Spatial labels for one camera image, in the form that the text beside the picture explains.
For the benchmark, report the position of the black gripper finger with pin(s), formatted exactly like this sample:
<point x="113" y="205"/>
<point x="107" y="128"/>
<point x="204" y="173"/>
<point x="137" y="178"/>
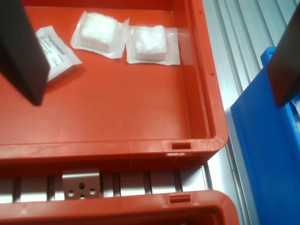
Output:
<point x="287" y="70"/>
<point x="21" y="58"/>

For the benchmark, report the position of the white printed bandage packet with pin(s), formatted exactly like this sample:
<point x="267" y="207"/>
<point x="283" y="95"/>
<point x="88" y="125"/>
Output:
<point x="59" y="58"/>

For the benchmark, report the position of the clear wrapped gauze bandage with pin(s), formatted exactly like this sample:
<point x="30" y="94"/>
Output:
<point x="150" y="42"/>
<point x="98" y="30"/>
<point x="297" y="119"/>

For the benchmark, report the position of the blue plastic bin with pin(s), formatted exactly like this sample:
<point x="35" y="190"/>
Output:
<point x="257" y="140"/>

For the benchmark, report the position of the red plastic crate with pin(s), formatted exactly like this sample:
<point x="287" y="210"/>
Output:
<point x="117" y="105"/>
<point x="117" y="207"/>

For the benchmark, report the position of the grey metal bracket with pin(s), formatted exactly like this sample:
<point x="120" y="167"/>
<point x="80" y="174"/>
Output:
<point x="80" y="180"/>

